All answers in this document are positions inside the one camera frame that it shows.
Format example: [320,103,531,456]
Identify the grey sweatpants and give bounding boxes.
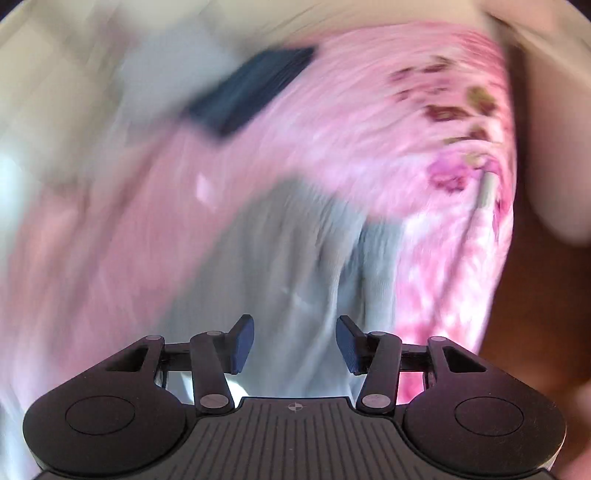
[161,180,407,402]

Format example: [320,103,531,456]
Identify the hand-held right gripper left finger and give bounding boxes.
[106,315,255,414]

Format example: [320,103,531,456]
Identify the blue jeans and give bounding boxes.
[187,46,317,139]

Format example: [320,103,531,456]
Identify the pink floral blanket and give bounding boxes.
[0,21,515,402]

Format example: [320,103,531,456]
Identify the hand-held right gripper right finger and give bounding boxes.
[336,316,488,411]

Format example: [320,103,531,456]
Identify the white blanket tag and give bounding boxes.
[478,172,498,208]

